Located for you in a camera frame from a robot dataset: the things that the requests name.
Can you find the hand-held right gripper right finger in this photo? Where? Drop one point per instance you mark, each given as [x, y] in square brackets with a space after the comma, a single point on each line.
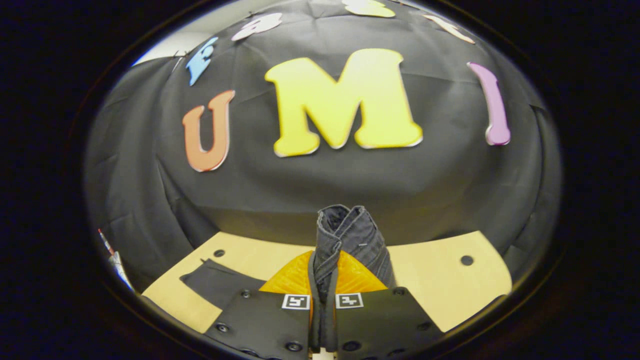
[380, 320]

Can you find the dark grey jeans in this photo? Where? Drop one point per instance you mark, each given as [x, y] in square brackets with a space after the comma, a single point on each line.
[355, 235]

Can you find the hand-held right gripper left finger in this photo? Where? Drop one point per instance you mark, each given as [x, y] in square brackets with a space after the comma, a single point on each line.
[265, 320]

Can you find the black backdrop cloth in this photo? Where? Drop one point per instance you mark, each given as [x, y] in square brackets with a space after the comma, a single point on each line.
[400, 180]

